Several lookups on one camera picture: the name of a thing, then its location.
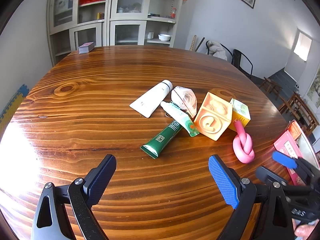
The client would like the red tin box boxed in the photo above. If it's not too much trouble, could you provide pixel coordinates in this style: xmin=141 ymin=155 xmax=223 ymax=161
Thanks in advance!
xmin=273 ymin=120 xmax=319 ymax=170

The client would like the grey display cabinet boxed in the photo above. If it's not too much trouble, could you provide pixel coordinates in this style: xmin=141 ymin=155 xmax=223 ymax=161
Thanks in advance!
xmin=47 ymin=0 xmax=183 ymax=64

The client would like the wooden chair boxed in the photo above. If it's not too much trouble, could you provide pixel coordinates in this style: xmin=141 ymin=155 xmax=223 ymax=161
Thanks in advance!
xmin=278 ymin=92 xmax=319 ymax=136

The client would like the white cream tube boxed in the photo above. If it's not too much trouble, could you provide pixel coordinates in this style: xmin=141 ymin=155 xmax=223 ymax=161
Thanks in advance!
xmin=130 ymin=80 xmax=172 ymax=118

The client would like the purple card deck box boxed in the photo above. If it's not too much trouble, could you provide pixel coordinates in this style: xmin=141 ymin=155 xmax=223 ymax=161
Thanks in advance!
xmin=78 ymin=42 xmax=95 ymax=54

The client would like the black metal chair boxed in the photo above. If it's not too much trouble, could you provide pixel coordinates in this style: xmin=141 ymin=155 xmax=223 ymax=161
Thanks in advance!
xmin=232 ymin=49 xmax=253 ymax=80

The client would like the light orange toy cube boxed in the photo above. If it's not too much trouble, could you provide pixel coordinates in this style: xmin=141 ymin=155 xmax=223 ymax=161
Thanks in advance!
xmin=194 ymin=92 xmax=233 ymax=141

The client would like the white bowl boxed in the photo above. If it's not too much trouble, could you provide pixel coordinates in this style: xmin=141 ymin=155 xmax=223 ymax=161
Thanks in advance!
xmin=158 ymin=34 xmax=171 ymax=42

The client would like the yellow green carton box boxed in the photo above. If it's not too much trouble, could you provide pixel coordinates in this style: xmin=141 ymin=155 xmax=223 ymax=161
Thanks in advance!
xmin=228 ymin=98 xmax=251 ymax=132

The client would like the pink knotted foam toy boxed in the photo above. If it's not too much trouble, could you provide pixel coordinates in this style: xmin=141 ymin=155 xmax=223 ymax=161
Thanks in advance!
xmin=233 ymin=120 xmax=255 ymax=164

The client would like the wooden stool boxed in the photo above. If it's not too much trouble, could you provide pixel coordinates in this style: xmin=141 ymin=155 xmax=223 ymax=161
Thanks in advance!
xmin=259 ymin=77 xmax=282 ymax=100

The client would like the chair with grey coat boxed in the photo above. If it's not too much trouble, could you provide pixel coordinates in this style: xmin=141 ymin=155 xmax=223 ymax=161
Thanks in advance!
xmin=206 ymin=40 xmax=233 ymax=62

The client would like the bagged gauze roll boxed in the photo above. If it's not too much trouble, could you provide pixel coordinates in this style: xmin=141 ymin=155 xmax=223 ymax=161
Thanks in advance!
xmin=171 ymin=86 xmax=197 ymax=118

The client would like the person's right hand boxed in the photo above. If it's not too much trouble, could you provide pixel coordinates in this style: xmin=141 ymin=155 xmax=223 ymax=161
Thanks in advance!
xmin=295 ymin=223 xmax=317 ymax=239

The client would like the white green toothpaste tube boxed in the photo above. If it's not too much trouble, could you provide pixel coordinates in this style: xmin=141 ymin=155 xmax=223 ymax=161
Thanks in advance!
xmin=160 ymin=101 xmax=199 ymax=137

